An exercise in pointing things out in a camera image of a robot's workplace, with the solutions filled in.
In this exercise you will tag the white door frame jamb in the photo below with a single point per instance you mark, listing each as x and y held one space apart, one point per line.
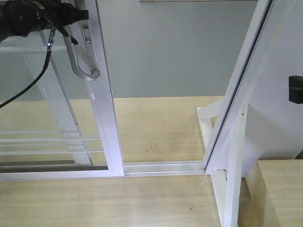
272 51

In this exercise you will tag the grey door handle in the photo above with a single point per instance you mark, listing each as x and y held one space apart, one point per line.
82 56

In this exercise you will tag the white support post with bracket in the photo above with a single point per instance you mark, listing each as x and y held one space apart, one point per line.
226 172

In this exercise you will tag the black robot part at edge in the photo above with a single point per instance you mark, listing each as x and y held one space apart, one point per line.
295 89

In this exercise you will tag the light wooden platform board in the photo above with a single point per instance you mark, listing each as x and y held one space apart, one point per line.
151 129

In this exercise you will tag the white sliding glass door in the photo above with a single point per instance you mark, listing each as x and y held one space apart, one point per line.
93 105

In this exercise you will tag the aluminium floor track rail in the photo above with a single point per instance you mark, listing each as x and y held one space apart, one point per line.
164 168

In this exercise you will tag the light wooden box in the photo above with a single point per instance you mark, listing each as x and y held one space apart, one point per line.
272 193

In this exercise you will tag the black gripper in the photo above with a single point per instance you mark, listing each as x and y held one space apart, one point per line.
26 16

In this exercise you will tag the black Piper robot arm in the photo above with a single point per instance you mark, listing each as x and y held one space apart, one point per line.
3 23

